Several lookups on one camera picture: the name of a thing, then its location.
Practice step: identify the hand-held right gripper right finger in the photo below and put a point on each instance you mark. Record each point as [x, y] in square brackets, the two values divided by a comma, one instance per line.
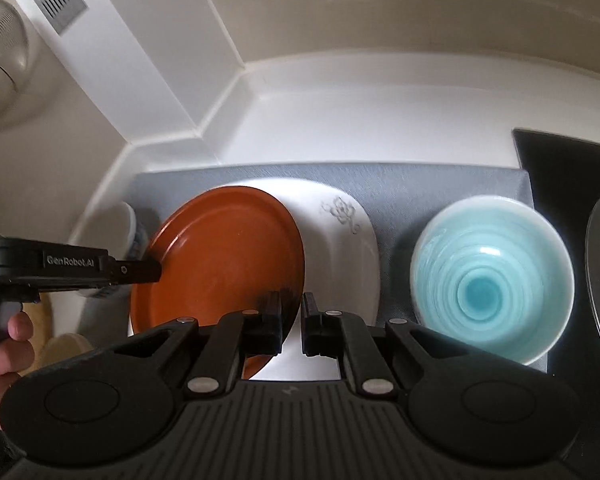
[310, 316]

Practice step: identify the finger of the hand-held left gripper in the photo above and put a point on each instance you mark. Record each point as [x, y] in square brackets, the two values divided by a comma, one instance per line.
[137, 271]

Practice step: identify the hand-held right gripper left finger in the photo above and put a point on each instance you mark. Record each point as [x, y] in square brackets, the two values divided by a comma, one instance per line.
[272, 312]

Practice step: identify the white square floral plate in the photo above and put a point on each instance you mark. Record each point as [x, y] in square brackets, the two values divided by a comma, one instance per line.
[335, 260]

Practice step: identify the brown round plate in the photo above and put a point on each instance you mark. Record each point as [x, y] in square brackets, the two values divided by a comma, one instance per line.
[220, 260]

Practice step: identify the light blue swirl bowl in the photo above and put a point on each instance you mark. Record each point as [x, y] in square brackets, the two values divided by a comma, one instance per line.
[490, 280]

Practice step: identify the person's left hand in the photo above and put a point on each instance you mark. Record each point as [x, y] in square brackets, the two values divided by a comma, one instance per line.
[2, 355]

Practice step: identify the white small cup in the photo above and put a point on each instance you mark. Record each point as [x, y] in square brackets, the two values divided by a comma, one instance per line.
[130, 240]

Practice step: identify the beige round dish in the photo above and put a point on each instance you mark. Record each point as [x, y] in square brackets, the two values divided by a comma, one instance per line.
[62, 350]

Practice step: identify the grey dish mat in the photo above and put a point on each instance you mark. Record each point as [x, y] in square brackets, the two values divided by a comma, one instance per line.
[395, 195]

